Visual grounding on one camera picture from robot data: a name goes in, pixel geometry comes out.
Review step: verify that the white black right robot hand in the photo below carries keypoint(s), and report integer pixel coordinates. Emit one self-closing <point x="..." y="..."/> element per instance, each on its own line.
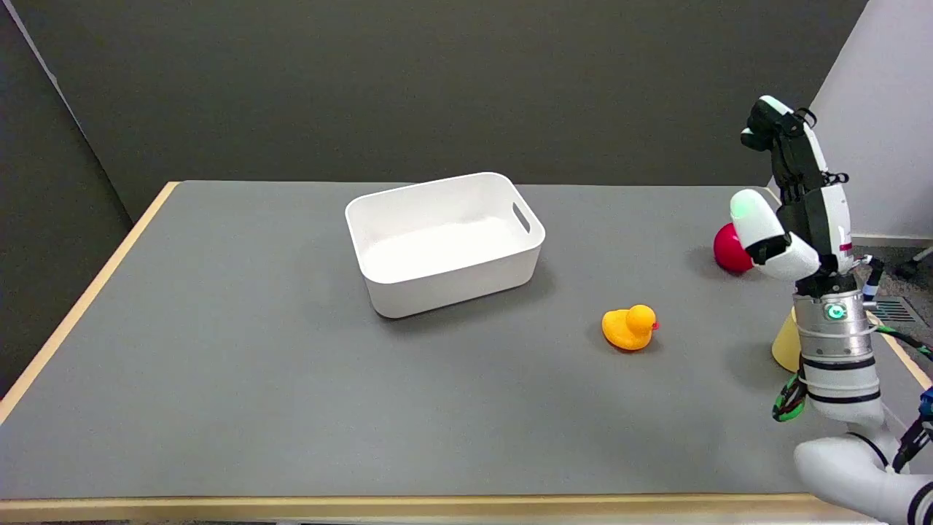
<point x="798" y="219"/>

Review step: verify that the yellow plastic cup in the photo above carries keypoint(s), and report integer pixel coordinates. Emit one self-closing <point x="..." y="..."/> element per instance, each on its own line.
<point x="786" y="343"/>

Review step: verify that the red toy apple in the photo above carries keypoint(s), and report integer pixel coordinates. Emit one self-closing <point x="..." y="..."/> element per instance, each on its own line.
<point x="729" y="251"/>

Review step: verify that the black chair caster leg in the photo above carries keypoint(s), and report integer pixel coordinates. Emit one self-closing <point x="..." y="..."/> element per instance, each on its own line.
<point x="914" y="264"/>

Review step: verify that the floor vent grille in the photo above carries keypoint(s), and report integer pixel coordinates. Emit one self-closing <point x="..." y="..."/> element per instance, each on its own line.
<point x="895" y="311"/>

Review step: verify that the yellow rubber duck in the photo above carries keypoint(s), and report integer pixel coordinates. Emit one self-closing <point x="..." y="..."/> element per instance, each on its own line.
<point x="629" y="327"/>

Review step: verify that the white plastic storage bin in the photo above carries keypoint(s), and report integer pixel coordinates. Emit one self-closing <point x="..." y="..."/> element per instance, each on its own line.
<point x="444" y="244"/>

